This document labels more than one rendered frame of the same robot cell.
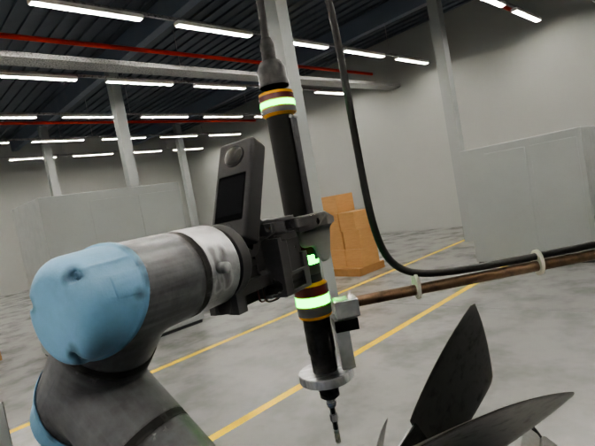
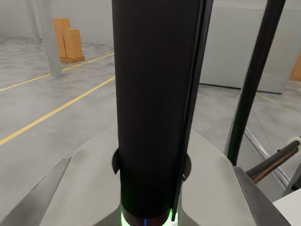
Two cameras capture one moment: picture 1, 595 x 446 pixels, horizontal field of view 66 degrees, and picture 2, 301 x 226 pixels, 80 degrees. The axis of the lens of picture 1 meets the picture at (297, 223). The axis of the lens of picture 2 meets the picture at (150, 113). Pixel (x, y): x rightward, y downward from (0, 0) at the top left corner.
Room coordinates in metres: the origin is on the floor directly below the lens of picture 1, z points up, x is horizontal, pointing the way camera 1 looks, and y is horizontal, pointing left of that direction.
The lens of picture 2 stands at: (0.50, 0.04, 1.70)
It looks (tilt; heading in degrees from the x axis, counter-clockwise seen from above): 27 degrees down; 329
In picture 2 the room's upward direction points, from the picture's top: 3 degrees clockwise
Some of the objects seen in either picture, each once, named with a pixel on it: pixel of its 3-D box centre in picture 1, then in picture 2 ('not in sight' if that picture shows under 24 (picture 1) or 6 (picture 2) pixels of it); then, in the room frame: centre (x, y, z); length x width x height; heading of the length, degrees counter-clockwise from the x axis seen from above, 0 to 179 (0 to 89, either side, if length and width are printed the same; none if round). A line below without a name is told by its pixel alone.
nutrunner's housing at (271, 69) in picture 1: (298, 221); not in sight; (0.57, 0.00, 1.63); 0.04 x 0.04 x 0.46
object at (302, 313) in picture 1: (314, 309); not in sight; (0.57, 0.00, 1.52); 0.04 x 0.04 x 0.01
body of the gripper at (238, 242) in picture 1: (251, 258); not in sight; (0.47, 0.05, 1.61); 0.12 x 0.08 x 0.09; 149
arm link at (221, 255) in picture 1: (200, 268); not in sight; (0.40, 0.09, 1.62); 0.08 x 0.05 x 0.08; 59
